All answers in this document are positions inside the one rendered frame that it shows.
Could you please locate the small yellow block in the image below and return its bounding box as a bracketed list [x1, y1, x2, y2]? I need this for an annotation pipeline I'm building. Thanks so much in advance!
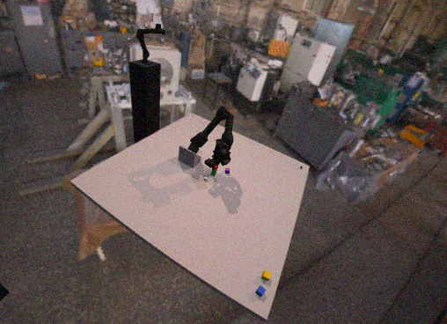
[261, 270, 271, 281]

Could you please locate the small blue block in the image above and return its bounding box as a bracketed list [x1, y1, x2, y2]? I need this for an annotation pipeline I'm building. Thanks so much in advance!
[256, 286, 266, 297]

